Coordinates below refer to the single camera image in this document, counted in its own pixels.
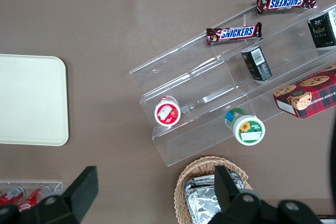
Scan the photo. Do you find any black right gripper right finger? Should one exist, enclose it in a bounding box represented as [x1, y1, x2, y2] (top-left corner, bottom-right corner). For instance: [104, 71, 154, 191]
[207, 166, 264, 224]

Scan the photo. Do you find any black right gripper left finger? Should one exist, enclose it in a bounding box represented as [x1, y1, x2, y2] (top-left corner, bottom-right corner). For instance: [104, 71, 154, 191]
[18, 166, 99, 224]

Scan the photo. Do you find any tan wicker basket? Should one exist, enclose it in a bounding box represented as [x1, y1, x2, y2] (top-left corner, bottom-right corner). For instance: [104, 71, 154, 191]
[173, 155, 254, 224]

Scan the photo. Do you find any cream plastic tray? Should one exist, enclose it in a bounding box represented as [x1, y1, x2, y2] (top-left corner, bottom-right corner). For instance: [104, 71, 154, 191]
[0, 54, 70, 147]

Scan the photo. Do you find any clear acrylic can holder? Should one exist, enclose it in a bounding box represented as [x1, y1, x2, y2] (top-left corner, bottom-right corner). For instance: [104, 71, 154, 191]
[0, 180, 64, 201]

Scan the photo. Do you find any foil wrapped food package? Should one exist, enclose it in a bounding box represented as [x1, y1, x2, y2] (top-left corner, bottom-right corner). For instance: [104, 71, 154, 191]
[183, 170, 245, 224]

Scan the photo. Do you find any red soda can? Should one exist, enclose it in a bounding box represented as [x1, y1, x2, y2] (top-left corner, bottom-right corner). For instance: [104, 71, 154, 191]
[0, 185, 26, 206]
[18, 186, 53, 213]

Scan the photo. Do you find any green sunflower lid cup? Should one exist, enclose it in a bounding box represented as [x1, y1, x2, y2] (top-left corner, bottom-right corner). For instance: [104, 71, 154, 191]
[224, 107, 266, 147]

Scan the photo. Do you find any red strawberry yogurt cup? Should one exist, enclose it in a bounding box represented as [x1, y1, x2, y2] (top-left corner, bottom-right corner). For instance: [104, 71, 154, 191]
[154, 95, 182, 127]

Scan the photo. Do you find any clear acrylic tiered shelf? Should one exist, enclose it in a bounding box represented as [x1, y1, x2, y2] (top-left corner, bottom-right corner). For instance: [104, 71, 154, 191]
[129, 0, 336, 167]

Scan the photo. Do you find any red tartan cookie box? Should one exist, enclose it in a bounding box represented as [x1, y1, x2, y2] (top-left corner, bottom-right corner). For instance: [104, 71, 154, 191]
[272, 64, 336, 121]

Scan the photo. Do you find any black drink carton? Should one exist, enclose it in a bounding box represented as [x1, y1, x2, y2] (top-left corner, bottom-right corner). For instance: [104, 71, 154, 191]
[307, 10, 336, 50]
[240, 46, 273, 82]

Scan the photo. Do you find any Snickers chocolate bar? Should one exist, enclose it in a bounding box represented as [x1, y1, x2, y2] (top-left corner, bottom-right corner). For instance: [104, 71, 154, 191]
[256, 0, 318, 16]
[205, 22, 263, 45]

